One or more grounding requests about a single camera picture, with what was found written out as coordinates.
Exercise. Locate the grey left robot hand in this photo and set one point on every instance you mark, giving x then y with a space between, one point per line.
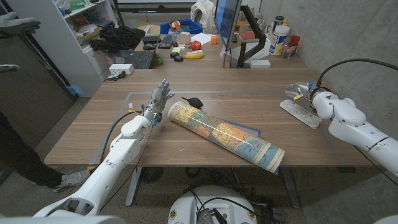
157 102

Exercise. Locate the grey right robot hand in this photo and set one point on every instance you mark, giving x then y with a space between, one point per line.
301 89

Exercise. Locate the person's gloved hand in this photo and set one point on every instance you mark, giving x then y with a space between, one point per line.
7 68
17 25

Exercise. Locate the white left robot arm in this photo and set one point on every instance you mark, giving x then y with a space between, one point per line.
124 151

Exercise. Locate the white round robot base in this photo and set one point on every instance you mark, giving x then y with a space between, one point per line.
186 208

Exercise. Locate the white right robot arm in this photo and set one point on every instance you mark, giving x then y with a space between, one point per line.
351 121

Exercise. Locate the white speckled pen bag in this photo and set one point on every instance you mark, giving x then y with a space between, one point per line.
300 113

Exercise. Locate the black rubber air blower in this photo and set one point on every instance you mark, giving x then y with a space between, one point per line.
196 102

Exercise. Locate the rolled colourful map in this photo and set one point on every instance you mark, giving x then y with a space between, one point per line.
224 133

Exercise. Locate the dark wood cabinet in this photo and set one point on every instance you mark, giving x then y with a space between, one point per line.
31 93

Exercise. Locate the clear glass jar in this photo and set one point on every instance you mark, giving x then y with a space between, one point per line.
288 50

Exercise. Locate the green ball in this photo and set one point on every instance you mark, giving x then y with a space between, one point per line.
160 61

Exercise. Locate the black laptop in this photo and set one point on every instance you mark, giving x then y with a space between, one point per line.
141 59

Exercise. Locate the black power plug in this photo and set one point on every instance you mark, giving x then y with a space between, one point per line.
119 75

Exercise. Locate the black oval pebble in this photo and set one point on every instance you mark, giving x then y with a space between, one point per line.
174 54
178 58

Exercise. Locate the white power strip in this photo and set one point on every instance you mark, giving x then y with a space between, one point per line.
121 69

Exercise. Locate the white flat box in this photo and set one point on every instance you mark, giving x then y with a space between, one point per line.
259 63

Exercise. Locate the white shelf unit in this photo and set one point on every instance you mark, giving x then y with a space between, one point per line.
62 46

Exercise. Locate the red cup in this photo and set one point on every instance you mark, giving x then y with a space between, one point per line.
295 40

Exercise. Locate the white wipes canister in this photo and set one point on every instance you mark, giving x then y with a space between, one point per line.
278 40

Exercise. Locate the cream block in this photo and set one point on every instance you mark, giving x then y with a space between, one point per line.
176 50

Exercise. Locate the black computer mouse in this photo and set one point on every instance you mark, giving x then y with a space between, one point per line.
149 46

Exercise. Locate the yellow banana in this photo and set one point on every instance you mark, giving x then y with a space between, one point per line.
194 55

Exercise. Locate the black keyboard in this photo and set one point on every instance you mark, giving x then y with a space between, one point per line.
166 41

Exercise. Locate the red crumpled object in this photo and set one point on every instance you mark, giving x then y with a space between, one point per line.
196 45

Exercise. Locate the beige cup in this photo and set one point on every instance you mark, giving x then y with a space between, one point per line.
185 38

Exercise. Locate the dark lidded bottle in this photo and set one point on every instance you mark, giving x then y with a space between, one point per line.
279 21

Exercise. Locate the black round fan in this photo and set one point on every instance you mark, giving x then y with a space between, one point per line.
151 175

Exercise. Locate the black crumpled clothing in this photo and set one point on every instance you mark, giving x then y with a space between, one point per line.
121 37

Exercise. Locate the red book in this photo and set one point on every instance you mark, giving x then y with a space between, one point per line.
247 35

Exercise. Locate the white paper sheet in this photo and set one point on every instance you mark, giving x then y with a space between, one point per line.
202 38

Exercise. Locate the person's leg black trousers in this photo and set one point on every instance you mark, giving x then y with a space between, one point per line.
18 149

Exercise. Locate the blue plastic bin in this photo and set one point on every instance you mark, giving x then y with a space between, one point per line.
194 28

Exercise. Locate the orange cube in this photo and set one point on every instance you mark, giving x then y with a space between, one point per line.
214 40

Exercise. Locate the grey metal table leg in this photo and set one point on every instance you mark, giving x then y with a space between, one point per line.
133 186
289 186

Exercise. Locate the white jacket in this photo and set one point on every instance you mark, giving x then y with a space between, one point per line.
203 12

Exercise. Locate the computer monitor blue screen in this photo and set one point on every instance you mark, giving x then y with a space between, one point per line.
227 18

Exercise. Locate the white sneaker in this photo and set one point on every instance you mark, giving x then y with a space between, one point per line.
73 180

